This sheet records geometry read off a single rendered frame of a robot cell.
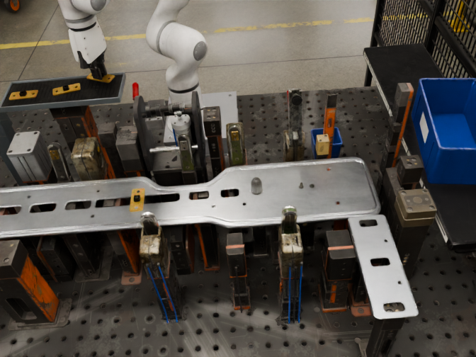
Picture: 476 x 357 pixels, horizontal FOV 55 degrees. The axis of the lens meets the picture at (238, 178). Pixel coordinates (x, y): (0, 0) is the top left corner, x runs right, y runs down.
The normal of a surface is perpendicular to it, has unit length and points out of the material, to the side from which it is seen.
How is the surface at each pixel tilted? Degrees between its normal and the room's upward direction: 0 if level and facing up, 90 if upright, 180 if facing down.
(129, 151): 90
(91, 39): 91
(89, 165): 90
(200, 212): 0
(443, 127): 0
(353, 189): 0
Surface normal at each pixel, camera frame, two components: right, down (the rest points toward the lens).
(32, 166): 0.04, 0.72
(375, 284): -0.07, -0.69
